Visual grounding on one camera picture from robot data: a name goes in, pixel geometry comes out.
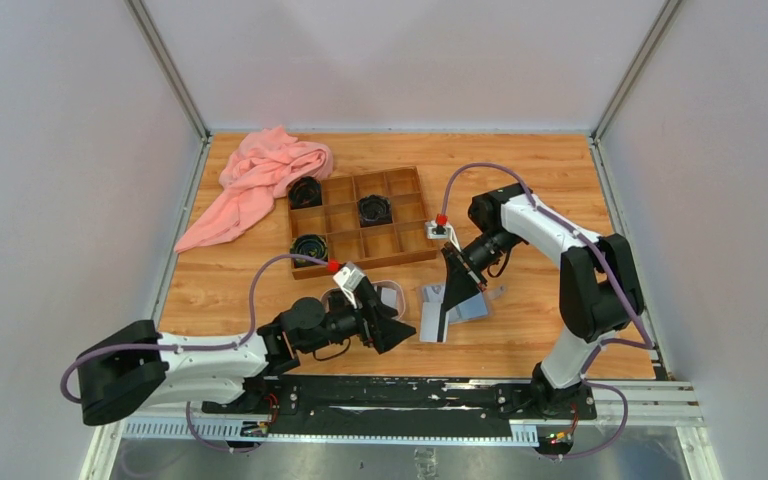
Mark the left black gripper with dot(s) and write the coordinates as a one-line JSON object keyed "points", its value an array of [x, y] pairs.
{"points": [[386, 333]]}

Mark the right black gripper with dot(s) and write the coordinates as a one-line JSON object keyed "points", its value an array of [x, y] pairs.
{"points": [[460, 285]]}

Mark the pink leather card holder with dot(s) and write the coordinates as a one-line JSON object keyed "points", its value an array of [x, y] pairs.
{"points": [[477, 307]]}

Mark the silver white credit card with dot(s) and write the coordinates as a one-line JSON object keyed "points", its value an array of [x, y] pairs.
{"points": [[433, 293]]}

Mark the white card black stripe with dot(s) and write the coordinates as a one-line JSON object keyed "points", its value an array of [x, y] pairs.
{"points": [[433, 323]]}

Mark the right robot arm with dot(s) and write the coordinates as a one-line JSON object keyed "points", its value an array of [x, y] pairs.
{"points": [[599, 289]]}

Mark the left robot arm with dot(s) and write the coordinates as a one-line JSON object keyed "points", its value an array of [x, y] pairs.
{"points": [[139, 366]]}

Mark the pink oval tray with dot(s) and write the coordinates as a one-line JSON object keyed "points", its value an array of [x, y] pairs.
{"points": [[390, 292]]}

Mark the brown wooden divider tray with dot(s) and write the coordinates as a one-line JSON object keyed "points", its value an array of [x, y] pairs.
{"points": [[401, 242]]}

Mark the black flower cup front left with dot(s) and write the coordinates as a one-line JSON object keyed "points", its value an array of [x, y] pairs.
{"points": [[310, 246]]}

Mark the black flower cup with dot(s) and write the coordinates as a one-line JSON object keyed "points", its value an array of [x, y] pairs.
{"points": [[374, 210], [310, 246], [305, 192]]}

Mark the black flower cup centre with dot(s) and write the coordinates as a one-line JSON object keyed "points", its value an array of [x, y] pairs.
{"points": [[374, 210]]}

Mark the black flower cup rear left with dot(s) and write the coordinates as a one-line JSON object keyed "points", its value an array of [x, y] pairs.
{"points": [[305, 192]]}

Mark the pink crumpled cloth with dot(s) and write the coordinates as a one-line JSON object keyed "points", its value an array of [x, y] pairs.
{"points": [[258, 172]]}

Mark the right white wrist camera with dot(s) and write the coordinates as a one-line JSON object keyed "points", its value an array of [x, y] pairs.
{"points": [[446, 233]]}

